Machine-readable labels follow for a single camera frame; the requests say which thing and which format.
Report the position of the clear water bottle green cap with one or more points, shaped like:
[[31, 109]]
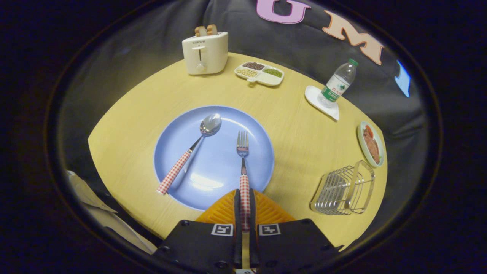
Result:
[[336, 85]]

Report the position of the beige cardboard box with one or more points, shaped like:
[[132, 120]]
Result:
[[110, 222]]

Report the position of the divided white dish of beans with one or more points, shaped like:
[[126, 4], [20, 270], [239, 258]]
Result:
[[262, 78]]

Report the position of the toasted bread slice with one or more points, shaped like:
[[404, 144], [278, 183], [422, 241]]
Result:
[[200, 31], [212, 29]]

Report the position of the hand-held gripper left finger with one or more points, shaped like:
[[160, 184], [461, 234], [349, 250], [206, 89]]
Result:
[[237, 228]]

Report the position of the white square coaster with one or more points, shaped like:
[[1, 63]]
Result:
[[312, 97]]

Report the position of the green plate of meat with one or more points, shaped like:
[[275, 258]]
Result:
[[371, 146]]

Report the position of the blue round plate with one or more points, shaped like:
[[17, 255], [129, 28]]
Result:
[[217, 171]]

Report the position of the cream white toaster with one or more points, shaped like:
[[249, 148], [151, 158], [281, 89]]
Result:
[[213, 53]]

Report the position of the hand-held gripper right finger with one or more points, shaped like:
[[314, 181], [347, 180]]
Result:
[[253, 236]]

